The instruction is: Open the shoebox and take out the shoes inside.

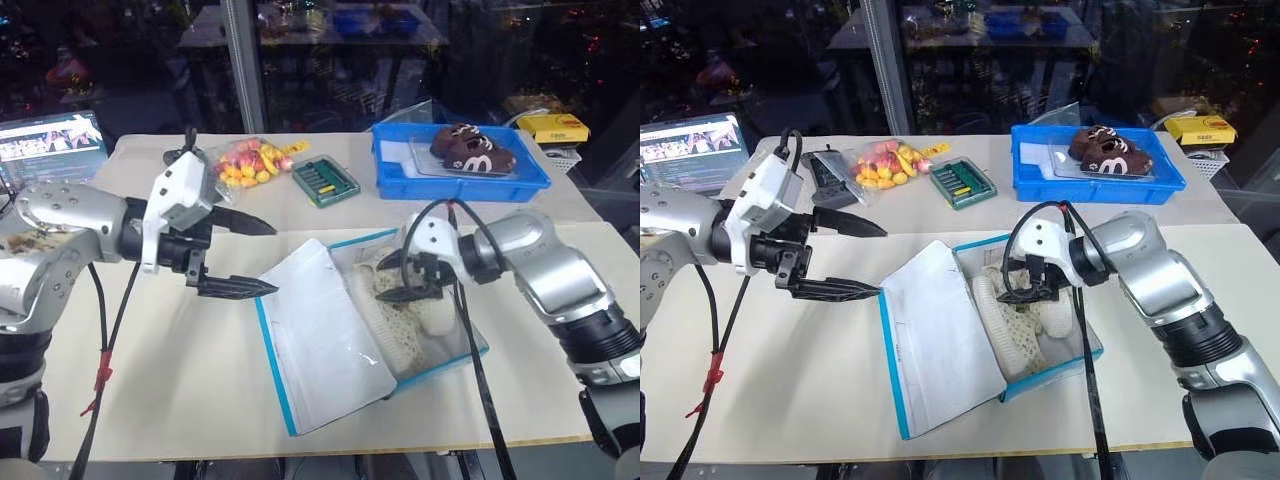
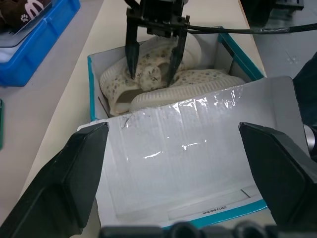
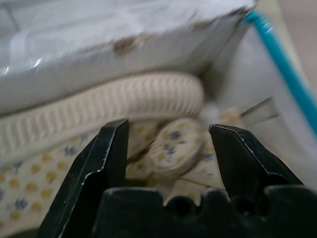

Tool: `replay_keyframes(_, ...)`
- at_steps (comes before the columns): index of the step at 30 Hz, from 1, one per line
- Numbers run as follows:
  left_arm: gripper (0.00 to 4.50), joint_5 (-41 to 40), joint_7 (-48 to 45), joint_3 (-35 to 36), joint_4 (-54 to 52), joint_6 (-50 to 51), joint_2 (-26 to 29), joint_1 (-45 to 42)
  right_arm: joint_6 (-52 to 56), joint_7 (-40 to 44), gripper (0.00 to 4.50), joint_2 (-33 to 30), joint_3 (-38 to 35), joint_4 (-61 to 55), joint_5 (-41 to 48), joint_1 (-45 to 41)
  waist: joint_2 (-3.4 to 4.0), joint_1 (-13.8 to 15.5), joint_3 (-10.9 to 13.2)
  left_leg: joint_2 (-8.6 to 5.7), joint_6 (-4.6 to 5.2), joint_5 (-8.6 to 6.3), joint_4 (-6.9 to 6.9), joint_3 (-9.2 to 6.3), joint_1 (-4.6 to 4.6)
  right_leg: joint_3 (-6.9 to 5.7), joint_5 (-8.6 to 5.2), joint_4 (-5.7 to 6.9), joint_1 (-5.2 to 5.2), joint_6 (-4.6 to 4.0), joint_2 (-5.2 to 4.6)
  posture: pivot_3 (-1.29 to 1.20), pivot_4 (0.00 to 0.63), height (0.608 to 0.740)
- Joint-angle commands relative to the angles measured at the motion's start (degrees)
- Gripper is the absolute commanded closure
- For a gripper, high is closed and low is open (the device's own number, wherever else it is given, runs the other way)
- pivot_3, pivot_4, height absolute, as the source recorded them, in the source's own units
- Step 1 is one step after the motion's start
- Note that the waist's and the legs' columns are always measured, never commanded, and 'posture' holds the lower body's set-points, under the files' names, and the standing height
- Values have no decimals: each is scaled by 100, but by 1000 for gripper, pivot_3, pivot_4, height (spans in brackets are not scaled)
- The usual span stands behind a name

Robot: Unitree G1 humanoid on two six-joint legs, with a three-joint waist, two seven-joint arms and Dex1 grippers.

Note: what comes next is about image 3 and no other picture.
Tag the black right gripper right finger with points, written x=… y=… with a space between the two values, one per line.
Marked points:
x=242 y=161

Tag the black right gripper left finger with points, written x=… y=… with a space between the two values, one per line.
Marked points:
x=99 y=158

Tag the white shoebox with teal edge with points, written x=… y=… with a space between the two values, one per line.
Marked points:
x=104 y=37

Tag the floral patterned cloth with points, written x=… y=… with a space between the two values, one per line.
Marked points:
x=99 y=104

